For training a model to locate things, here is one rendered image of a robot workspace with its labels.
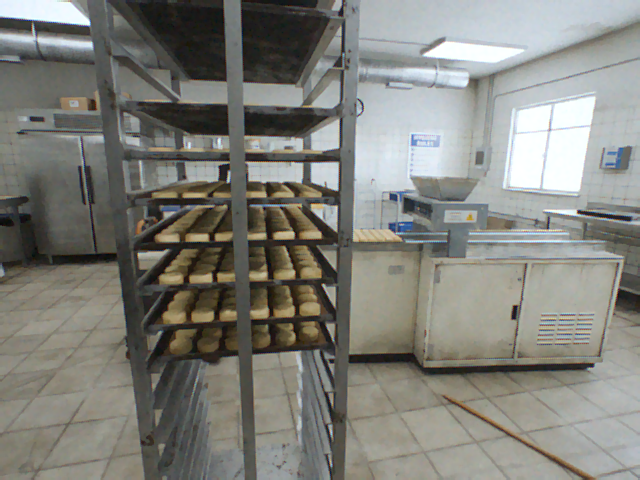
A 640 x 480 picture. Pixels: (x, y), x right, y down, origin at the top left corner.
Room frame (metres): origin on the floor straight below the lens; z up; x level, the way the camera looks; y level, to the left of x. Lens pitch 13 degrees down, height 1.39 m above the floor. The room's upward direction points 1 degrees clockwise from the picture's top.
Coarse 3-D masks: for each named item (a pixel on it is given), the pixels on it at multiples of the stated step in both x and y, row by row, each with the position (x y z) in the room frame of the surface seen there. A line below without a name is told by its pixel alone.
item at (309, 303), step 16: (256, 288) 0.91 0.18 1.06; (272, 288) 0.93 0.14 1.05; (288, 288) 0.95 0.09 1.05; (304, 288) 0.91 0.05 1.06; (176, 304) 0.79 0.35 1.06; (192, 304) 0.84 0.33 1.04; (208, 304) 0.79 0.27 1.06; (224, 304) 0.80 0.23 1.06; (256, 304) 0.80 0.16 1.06; (272, 304) 0.84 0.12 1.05; (288, 304) 0.80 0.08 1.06; (304, 304) 0.80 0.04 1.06; (320, 304) 0.85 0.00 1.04; (160, 320) 0.74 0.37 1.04; (176, 320) 0.72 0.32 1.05; (192, 320) 0.73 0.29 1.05; (208, 320) 0.73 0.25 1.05; (224, 320) 0.74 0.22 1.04
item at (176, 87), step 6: (174, 78) 1.27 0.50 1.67; (174, 84) 1.27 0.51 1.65; (180, 84) 1.28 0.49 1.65; (174, 90) 1.27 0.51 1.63; (180, 90) 1.27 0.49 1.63; (180, 96) 1.27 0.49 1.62; (174, 132) 1.27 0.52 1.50; (180, 138) 1.27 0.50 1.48; (180, 144) 1.27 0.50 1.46; (180, 162) 1.27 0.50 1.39; (186, 162) 1.29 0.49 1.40; (180, 168) 1.27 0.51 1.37; (186, 168) 1.28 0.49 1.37; (180, 174) 1.27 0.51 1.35; (186, 174) 1.28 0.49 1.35
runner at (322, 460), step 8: (304, 376) 1.22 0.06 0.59; (304, 384) 1.17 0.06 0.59; (304, 392) 1.12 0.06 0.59; (312, 416) 0.99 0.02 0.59; (312, 424) 0.96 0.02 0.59; (312, 432) 0.92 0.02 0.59; (320, 448) 0.86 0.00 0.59; (320, 456) 0.83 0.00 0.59; (328, 456) 0.81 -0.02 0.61; (320, 464) 0.80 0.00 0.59; (328, 464) 0.80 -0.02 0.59; (320, 472) 0.78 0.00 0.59; (328, 472) 0.78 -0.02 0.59
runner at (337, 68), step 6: (342, 54) 0.75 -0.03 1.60; (342, 60) 0.75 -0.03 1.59; (336, 66) 0.80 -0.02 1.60; (342, 66) 0.75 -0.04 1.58; (330, 72) 0.77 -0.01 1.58; (336, 72) 0.77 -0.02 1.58; (324, 78) 0.83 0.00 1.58; (330, 78) 0.83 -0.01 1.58; (318, 84) 0.89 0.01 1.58; (324, 84) 0.89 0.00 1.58; (312, 90) 0.96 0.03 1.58; (318, 90) 0.95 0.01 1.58; (312, 96) 1.04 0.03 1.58; (318, 96) 1.03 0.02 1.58; (306, 102) 1.13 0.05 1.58; (312, 102) 1.12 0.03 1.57
